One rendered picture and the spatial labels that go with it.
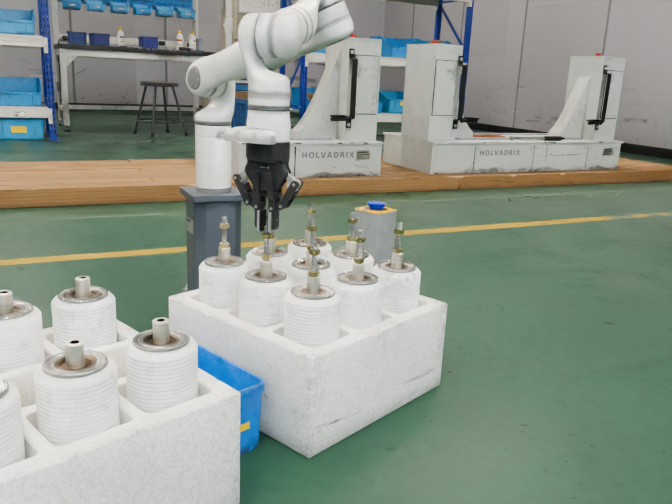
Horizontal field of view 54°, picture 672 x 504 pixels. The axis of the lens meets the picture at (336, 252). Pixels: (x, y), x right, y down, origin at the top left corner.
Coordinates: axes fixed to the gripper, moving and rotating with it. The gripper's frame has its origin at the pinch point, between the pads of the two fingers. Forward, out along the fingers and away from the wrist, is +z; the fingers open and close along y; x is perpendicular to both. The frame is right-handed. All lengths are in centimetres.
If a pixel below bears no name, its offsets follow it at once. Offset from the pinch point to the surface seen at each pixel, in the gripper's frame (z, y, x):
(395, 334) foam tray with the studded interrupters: 19.3, -23.0, -7.2
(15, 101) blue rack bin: 7, 382, -279
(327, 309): 11.7, -15.3, 6.4
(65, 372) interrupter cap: 9.9, 0.7, 46.3
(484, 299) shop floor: 35, -25, -84
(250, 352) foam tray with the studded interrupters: 21.2, -2.3, 8.9
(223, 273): 11.1, 8.7, 0.4
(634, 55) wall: -55, -51, -612
